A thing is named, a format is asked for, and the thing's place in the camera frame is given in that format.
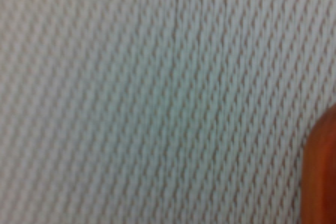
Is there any beige woven placemat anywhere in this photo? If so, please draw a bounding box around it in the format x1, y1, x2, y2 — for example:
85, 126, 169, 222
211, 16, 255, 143
0, 0, 336, 224

